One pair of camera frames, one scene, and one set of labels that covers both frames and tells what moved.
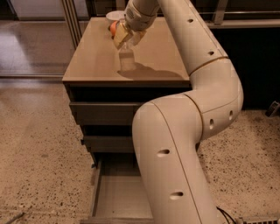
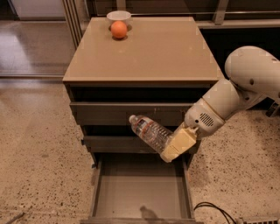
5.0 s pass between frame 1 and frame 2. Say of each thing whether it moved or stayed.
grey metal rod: stayed
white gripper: moved
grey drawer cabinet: stayed
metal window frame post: stayed
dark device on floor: stayed
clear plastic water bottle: moved
